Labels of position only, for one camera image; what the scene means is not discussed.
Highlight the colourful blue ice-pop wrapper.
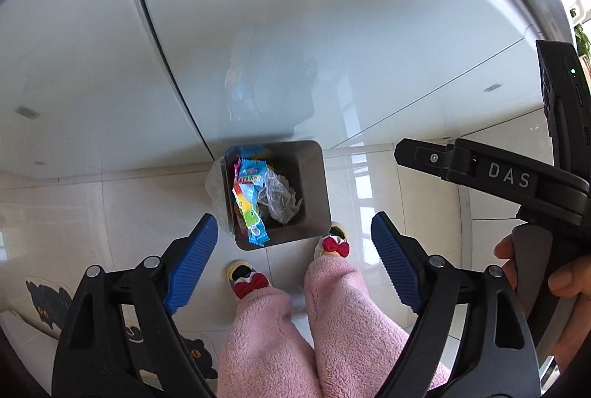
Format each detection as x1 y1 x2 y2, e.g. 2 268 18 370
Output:
231 158 270 247

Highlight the clear plastic bag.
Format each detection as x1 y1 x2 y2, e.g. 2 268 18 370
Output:
205 155 303 245

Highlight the dark square trash bin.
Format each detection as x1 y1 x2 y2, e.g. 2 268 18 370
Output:
221 141 332 251

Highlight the black cat floor mat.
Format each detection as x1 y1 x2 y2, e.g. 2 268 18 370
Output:
25 281 218 381

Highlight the left red bow slipper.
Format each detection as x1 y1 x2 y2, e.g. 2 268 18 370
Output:
226 261 270 300

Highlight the pink fleece right leg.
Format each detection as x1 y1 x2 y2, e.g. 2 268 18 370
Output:
301 256 452 398

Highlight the pink fleece leg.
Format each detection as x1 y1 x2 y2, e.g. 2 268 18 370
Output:
216 287 322 397
301 256 452 398

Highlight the pink fleece left leg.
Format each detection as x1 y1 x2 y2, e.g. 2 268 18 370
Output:
216 287 322 397

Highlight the green potted plant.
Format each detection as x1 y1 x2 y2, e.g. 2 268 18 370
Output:
569 8 590 80

